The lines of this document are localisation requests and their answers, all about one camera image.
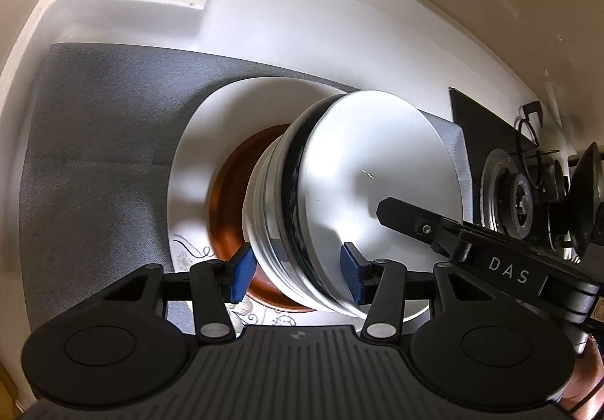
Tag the white square floral plate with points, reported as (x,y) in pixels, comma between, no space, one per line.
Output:
(207,155)

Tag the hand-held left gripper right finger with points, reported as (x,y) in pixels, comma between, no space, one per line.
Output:
(353,273)

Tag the silver stove burner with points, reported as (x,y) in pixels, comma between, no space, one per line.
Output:
(500,184)

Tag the person's right hand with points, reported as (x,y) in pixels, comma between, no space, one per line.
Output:
(587,373)

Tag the black pot support grate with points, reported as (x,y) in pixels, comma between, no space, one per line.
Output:
(533,107)

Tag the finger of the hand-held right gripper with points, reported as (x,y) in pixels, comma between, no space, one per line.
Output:
(415,224)

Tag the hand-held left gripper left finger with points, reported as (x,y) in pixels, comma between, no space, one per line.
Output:
(243,273)

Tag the grey mat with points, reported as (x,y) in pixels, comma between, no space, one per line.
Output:
(94,141)

